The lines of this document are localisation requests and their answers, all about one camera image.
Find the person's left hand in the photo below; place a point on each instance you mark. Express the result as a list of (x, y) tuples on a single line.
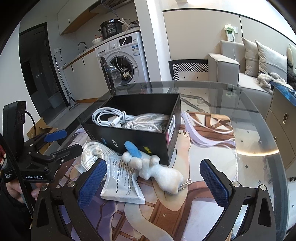
[(13, 188)]

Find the black jacket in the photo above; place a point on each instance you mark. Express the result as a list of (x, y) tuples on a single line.
[(291, 74)]

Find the beige sofa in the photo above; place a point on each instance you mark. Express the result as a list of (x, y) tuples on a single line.
[(226, 67)]

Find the person's left forearm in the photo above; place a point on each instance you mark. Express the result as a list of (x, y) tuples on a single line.
[(11, 220)]

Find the white wall socket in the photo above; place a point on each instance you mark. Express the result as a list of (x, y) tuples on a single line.
[(57, 50)]

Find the beige pillow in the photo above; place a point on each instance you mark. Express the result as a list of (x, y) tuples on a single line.
[(249, 55)]

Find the white washing machine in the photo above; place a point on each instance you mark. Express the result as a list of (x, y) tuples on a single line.
[(136, 53)]

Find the white wall control panel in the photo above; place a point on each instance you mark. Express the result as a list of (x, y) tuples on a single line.
[(231, 33)]

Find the blue plastic cover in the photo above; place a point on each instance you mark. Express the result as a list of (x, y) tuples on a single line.
[(284, 92)]

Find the brown cardboard box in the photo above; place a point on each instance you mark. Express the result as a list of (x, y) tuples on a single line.
[(40, 129)]

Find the white bowl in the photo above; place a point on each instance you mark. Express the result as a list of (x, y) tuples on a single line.
[(97, 41)]

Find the chair with patterned back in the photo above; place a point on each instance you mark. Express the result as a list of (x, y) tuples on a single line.
[(189, 68)]

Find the grey pillow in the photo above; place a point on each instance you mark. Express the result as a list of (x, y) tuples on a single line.
[(270, 60)]

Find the white plush toy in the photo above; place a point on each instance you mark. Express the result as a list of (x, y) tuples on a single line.
[(161, 176)]

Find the grey furry throw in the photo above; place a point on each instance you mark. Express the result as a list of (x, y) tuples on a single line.
[(270, 80)]

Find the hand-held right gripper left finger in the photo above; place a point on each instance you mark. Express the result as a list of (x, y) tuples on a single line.
[(92, 183)]

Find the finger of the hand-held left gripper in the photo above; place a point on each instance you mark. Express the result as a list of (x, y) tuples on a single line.
[(67, 151), (55, 135)]

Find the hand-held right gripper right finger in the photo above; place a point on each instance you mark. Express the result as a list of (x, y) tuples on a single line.
[(215, 183)]

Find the black pressure cooker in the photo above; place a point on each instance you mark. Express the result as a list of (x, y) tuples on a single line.
[(111, 29)]

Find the black cardboard box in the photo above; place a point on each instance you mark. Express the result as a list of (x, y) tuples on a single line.
[(129, 139)]

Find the mop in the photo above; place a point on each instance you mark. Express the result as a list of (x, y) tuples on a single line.
[(71, 102)]

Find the white printed packet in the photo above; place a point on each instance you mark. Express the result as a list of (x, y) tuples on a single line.
[(122, 185)]

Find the white counter cabinet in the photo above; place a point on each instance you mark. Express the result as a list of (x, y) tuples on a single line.
[(81, 81)]

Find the beige side cabinet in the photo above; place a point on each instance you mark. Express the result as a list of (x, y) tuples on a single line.
[(282, 139)]

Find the white wall cabinet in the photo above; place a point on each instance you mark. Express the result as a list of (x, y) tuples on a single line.
[(74, 16)]

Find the kitchen faucet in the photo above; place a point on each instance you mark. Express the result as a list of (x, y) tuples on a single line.
[(82, 44)]

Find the dark glass door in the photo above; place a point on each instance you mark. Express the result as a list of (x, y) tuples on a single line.
[(39, 69)]

